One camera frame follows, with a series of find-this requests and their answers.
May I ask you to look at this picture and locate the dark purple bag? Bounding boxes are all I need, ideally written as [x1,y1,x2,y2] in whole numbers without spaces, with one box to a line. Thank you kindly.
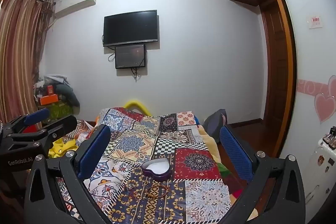
[203,109,227,140]

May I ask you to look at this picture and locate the green cloth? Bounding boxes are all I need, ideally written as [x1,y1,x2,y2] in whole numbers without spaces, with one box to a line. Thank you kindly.
[217,162,231,177]

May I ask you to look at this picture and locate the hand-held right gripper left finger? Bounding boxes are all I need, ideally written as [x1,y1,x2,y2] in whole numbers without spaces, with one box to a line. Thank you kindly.
[24,124,112,224]

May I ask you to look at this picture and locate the white air conditioner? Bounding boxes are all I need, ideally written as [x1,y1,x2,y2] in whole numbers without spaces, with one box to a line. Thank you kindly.
[54,0,98,20]

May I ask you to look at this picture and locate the purple heart-shaped jewelry box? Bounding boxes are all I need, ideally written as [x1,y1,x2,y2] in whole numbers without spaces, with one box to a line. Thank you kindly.
[142,158,172,182]

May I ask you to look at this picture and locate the yellow cloth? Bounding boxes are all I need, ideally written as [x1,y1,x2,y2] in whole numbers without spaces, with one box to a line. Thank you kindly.
[49,136,79,159]

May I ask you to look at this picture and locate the black wall television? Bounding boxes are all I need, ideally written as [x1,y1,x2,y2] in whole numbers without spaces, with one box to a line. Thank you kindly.
[103,10,159,47]

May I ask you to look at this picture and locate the white heart-decal sliding door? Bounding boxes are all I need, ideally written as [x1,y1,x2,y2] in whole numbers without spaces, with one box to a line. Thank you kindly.
[269,0,336,161]

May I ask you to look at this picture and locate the small black wall monitor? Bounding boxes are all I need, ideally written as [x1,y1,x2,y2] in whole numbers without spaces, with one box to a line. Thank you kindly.
[115,44,147,69]

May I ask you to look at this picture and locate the patchwork printed blanket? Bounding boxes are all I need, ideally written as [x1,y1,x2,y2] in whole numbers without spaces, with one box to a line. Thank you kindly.
[55,107,237,224]

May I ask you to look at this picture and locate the striped brown curtain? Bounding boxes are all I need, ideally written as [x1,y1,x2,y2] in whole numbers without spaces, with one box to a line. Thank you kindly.
[0,0,55,125]

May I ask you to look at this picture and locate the black monitor cables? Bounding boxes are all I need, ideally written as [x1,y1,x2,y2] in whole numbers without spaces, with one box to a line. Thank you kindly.
[108,52,149,82]

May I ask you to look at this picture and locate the brown wooden door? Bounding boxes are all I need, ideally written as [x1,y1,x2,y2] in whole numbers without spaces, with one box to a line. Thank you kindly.
[260,0,289,125]

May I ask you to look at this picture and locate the grey cloth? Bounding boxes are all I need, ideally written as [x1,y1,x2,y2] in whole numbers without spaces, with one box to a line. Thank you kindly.
[56,84,80,106]

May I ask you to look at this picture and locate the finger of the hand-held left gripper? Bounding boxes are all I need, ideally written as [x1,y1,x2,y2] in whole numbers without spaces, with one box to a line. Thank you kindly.
[8,116,78,146]
[5,108,50,135]

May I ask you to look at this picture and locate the beige fleece blanket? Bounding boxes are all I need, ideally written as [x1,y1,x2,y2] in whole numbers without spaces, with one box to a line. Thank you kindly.
[196,119,223,164]

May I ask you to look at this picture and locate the brown beaded bracelet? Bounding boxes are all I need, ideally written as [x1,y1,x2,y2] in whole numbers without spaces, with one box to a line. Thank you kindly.
[146,187,164,199]

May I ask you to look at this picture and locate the small bottles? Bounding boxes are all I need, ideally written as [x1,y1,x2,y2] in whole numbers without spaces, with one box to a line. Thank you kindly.
[322,127,336,149]

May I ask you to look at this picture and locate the white paper notice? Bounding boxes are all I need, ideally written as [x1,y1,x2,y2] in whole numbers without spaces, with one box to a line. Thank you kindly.
[307,15,322,29]

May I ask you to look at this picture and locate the yellow padded tube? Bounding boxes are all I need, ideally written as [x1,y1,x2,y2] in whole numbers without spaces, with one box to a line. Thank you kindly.
[124,100,150,115]

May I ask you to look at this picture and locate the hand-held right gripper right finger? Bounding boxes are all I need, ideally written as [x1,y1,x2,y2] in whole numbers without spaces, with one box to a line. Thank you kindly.
[219,126,306,224]

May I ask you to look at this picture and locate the white cabinet with stickers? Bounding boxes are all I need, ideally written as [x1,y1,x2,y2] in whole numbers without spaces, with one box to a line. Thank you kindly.
[302,139,336,214]

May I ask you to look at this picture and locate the orange box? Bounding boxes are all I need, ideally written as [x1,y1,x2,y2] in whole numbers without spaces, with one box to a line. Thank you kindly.
[39,94,59,106]

